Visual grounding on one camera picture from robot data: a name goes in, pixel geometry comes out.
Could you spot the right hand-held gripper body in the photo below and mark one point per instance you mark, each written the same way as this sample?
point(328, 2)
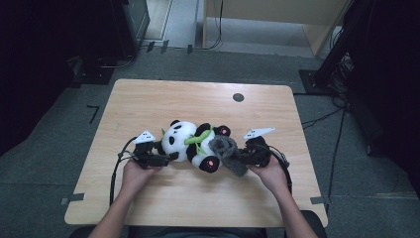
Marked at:
point(259, 153)

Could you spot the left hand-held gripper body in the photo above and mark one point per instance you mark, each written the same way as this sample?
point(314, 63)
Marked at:
point(147, 153)

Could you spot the panda plush toy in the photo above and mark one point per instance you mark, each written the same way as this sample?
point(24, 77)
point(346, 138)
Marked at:
point(188, 145)

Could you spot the grey fuzzy scarf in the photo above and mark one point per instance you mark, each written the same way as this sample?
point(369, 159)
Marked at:
point(228, 153)

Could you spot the person's left hand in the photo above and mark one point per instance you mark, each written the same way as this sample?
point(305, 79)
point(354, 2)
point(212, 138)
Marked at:
point(137, 178)

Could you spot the person's right hand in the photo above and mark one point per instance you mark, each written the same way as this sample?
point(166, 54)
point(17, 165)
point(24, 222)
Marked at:
point(272, 178)

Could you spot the dark round table grommet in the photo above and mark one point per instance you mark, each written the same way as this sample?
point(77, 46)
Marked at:
point(238, 97)

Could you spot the grey tape strip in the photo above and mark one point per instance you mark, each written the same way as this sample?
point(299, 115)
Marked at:
point(72, 198)
point(317, 200)

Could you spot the person's dark clothing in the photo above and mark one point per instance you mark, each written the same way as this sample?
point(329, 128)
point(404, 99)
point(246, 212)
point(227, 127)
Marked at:
point(198, 233)

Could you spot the black flat stand base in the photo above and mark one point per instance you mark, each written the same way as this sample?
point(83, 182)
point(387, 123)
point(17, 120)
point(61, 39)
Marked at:
point(92, 74)

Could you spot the black chair armrest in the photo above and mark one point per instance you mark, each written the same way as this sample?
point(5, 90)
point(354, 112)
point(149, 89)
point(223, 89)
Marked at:
point(81, 233)

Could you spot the black metal stand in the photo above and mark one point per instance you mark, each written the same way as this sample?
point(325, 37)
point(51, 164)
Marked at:
point(325, 66)

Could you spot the dark cabinet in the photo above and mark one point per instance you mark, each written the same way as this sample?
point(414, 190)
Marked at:
point(132, 26)

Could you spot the light wooden furniture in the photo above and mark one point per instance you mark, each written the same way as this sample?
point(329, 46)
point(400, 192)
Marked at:
point(264, 10)

